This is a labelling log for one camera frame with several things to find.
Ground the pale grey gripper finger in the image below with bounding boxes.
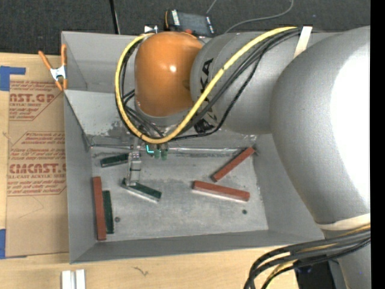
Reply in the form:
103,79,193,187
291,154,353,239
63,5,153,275
128,152,143,173
125,171,141,188

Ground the dark green flat block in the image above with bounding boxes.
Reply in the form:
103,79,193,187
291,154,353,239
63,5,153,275
121,178,163,204
100,152,131,169
102,190,116,235

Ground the red-brown flat block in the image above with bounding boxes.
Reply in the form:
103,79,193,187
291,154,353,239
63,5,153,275
210,146,257,183
191,179,251,204
91,176,108,241

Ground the grey metal bin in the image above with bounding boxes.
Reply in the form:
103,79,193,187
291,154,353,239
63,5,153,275
61,30,342,265

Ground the brown cardboard board red print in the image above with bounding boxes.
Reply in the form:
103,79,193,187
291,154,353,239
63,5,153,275
0,52,70,259

